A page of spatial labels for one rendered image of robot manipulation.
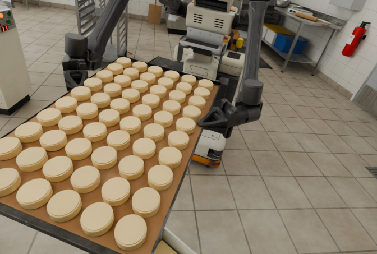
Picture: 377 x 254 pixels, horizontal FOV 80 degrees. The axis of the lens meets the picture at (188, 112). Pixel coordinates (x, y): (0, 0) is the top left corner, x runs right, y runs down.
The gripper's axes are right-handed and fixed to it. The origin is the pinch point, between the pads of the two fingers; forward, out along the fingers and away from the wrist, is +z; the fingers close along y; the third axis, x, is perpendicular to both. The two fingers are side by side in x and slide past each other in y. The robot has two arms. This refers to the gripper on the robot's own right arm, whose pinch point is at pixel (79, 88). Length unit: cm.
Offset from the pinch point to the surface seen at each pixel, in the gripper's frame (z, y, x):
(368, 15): -114, -5, 395
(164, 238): 14, -93, 29
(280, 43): -220, -83, 366
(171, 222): 5, -100, 38
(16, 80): -151, -73, -41
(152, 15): -469, -101, 202
